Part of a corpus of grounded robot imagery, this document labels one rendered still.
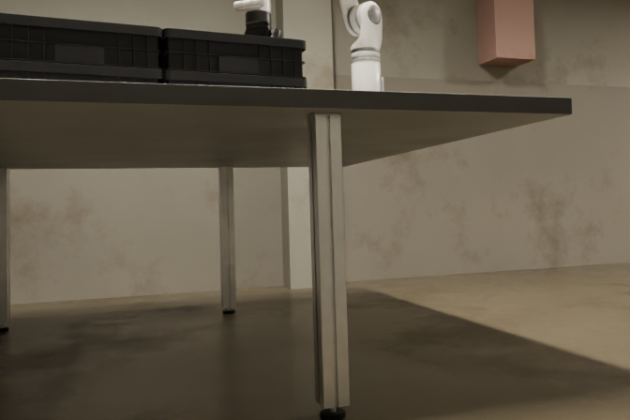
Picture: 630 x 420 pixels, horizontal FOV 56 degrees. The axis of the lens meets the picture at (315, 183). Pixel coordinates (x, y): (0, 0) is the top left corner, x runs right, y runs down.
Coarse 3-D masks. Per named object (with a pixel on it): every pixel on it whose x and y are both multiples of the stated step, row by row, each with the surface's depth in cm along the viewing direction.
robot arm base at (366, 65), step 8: (352, 56) 184; (360, 56) 182; (368, 56) 181; (376, 56) 183; (352, 64) 184; (360, 64) 182; (368, 64) 181; (376, 64) 182; (352, 72) 184; (360, 72) 182; (368, 72) 181; (376, 72) 182; (352, 80) 184; (360, 80) 182; (368, 80) 181; (376, 80) 182; (352, 88) 184; (360, 88) 182; (368, 88) 181; (376, 88) 182
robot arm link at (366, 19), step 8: (352, 8) 185; (360, 8) 182; (368, 8) 182; (376, 8) 183; (352, 16) 184; (360, 16) 181; (368, 16) 181; (376, 16) 183; (352, 24) 185; (360, 24) 183; (368, 24) 181; (376, 24) 183; (360, 32) 181; (368, 32) 181; (376, 32) 183; (360, 40) 181; (368, 40) 181; (376, 40) 183; (352, 48) 184; (360, 48) 182; (368, 48) 182; (376, 48) 183
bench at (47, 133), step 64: (0, 128) 138; (64, 128) 141; (128, 128) 144; (192, 128) 147; (256, 128) 150; (320, 128) 128; (384, 128) 157; (448, 128) 161; (0, 192) 238; (320, 192) 127; (0, 256) 237; (320, 256) 126; (0, 320) 237; (320, 320) 126; (320, 384) 127
